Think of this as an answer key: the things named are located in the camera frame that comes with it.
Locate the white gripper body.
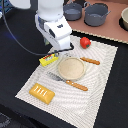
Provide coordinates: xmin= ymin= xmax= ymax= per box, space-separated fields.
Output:
xmin=35 ymin=15 xmax=74 ymax=53

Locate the yellow butter box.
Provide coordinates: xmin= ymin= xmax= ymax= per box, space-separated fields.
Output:
xmin=39 ymin=54 xmax=57 ymax=67

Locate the red tomato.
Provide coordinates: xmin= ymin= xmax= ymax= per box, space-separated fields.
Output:
xmin=80 ymin=37 xmax=91 ymax=49

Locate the orange bread loaf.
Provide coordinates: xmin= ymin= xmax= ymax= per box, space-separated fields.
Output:
xmin=29 ymin=83 xmax=55 ymax=104

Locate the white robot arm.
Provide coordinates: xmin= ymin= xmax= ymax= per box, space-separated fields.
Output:
xmin=9 ymin=0 xmax=74 ymax=53

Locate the small grey pot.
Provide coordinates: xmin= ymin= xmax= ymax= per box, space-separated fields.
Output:
xmin=63 ymin=2 xmax=82 ymax=21

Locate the round beige plate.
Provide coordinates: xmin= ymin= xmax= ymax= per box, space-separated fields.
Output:
xmin=58 ymin=57 xmax=86 ymax=80

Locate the large grey pot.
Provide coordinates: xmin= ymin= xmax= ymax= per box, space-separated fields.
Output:
xmin=84 ymin=2 xmax=110 ymax=27

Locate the woven beige placemat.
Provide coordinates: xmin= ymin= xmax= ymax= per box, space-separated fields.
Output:
xmin=16 ymin=36 xmax=117 ymax=128

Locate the beige bowl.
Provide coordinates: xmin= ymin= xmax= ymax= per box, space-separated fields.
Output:
xmin=121 ymin=7 xmax=128 ymax=30

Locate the knife with wooden handle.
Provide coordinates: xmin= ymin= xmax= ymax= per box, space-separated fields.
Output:
xmin=80 ymin=57 xmax=100 ymax=65

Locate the fork with wooden handle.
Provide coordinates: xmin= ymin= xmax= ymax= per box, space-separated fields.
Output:
xmin=47 ymin=72 xmax=88 ymax=91

